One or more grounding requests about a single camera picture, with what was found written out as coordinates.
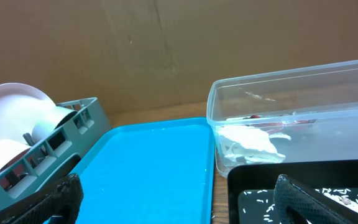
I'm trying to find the white napkin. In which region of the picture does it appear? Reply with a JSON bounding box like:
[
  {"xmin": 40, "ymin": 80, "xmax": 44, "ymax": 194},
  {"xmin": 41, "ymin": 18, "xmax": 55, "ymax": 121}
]
[{"xmin": 216, "ymin": 126, "xmax": 291, "ymax": 166}]

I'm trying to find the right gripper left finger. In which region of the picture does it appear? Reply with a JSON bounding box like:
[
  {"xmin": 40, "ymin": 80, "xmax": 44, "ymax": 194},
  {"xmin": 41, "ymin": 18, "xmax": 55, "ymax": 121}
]
[{"xmin": 0, "ymin": 174, "xmax": 83, "ymax": 224}]

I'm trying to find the black plastic tray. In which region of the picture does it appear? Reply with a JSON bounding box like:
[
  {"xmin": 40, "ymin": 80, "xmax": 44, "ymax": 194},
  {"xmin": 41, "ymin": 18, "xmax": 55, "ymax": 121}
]
[{"xmin": 227, "ymin": 160, "xmax": 358, "ymax": 224}]

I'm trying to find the pile of white rice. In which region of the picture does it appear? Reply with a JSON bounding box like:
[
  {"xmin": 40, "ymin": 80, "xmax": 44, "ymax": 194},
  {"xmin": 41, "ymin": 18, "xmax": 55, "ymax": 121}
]
[{"xmin": 316, "ymin": 188, "xmax": 358, "ymax": 213}]

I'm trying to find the grey dishwasher rack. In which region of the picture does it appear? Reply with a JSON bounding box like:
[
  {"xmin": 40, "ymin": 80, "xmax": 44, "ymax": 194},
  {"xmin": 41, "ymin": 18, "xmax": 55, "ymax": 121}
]
[{"xmin": 0, "ymin": 97, "xmax": 112, "ymax": 211}]

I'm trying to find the clear plastic bin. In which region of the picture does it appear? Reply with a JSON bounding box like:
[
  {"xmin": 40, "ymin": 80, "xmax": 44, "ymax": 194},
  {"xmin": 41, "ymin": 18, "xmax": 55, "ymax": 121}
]
[{"xmin": 206, "ymin": 60, "xmax": 358, "ymax": 176}]

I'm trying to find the teal plastic tray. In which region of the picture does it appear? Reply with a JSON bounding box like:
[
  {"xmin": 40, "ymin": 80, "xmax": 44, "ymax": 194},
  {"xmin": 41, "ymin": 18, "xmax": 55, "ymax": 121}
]
[{"xmin": 73, "ymin": 117, "xmax": 214, "ymax": 224}]

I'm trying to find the grey bowl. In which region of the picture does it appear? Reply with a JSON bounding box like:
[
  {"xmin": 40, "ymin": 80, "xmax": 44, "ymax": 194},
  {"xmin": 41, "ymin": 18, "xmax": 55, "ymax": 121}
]
[{"xmin": 31, "ymin": 106, "xmax": 77, "ymax": 143}]

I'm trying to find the large white plate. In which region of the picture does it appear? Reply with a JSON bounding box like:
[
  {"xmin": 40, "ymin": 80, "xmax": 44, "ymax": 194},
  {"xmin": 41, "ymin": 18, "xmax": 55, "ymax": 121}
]
[{"xmin": 0, "ymin": 83, "xmax": 56, "ymax": 144}]

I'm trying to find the red snack wrapper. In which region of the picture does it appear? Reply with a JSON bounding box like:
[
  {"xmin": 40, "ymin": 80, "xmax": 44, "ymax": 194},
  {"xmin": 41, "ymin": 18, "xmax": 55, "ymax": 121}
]
[{"xmin": 247, "ymin": 119, "xmax": 317, "ymax": 134}]

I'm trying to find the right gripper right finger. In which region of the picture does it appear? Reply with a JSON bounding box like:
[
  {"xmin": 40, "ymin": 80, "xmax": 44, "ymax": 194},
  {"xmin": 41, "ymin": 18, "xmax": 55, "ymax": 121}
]
[{"xmin": 273, "ymin": 174, "xmax": 358, "ymax": 224}]

